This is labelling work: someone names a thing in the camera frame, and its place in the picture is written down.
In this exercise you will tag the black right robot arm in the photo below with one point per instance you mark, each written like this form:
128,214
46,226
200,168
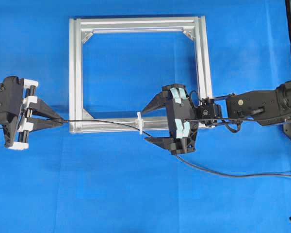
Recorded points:
266,107

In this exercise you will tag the aluminium extrusion square frame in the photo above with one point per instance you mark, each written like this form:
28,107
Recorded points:
117,65

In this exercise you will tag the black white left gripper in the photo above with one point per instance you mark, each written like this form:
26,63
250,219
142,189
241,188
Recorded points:
11,102

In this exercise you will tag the blue cloth mat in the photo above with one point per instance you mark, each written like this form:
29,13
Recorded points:
119,182

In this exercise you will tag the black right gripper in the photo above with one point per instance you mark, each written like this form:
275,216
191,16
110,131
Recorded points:
180,111

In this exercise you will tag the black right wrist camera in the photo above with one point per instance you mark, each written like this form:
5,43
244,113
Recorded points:
208,111

